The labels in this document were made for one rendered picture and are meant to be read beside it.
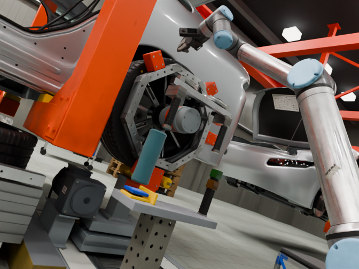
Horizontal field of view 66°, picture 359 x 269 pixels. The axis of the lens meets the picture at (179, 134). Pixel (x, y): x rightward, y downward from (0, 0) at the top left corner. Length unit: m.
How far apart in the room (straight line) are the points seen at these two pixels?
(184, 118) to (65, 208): 0.68
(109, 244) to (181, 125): 0.69
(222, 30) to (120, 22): 0.51
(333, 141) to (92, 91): 0.86
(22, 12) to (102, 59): 8.92
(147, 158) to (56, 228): 0.52
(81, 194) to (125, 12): 0.81
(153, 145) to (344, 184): 0.79
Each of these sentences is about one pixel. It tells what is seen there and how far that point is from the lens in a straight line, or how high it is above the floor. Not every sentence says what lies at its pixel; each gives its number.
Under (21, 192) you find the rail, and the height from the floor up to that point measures 0.31.
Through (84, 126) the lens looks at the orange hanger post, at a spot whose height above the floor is 0.63.
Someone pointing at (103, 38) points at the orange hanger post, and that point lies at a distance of 1.19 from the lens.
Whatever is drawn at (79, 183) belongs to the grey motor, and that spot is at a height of 0.39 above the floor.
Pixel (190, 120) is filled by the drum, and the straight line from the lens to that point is 1.39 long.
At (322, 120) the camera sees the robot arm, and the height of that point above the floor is 0.89.
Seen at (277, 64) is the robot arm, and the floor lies 1.18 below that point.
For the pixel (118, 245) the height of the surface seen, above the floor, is 0.14.
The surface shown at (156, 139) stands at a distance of 1.30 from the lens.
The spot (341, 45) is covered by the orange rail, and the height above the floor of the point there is 3.23.
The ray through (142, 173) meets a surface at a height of 0.53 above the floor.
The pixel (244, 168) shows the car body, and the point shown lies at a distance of 4.05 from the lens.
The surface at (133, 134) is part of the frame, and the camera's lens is 1.40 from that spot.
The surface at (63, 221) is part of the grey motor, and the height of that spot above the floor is 0.19.
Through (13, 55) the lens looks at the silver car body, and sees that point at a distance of 1.62.
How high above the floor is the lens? 0.59
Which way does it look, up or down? 7 degrees up
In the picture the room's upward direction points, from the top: 21 degrees clockwise
